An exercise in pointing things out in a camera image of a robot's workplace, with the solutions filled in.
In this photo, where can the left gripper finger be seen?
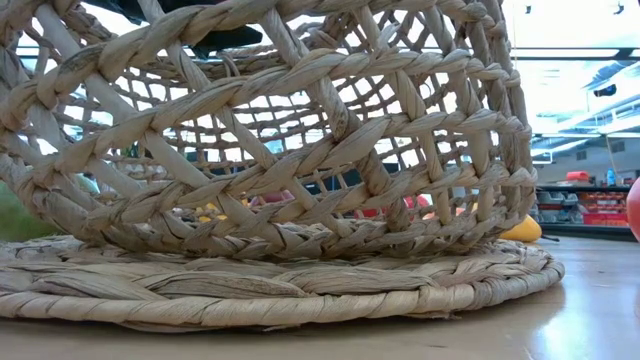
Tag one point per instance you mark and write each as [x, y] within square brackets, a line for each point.
[210, 6]
[230, 37]

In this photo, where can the woven seagrass basket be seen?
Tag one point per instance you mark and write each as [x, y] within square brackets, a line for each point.
[320, 63]

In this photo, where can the yellow bell pepper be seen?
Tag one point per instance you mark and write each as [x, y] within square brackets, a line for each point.
[207, 214]

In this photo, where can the green pear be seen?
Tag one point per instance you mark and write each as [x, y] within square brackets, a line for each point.
[15, 215]

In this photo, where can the yellow lemon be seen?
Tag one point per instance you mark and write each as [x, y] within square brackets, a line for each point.
[522, 231]

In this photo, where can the bright red round fruit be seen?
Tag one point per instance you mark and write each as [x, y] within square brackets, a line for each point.
[635, 207]

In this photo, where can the dark shelf unit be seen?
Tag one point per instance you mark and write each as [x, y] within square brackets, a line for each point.
[555, 200]

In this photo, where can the red-orange container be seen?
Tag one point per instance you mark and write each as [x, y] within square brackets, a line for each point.
[577, 176]

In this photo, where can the dark ceiling fixture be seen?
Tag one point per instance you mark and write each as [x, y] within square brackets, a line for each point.
[605, 90]

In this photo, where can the blue bottle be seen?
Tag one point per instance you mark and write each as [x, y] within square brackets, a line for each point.
[610, 177]

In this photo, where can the red storage bin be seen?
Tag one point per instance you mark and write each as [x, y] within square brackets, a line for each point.
[605, 219]

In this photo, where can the black aluminium table frame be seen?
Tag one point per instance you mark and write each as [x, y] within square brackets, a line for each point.
[590, 232]

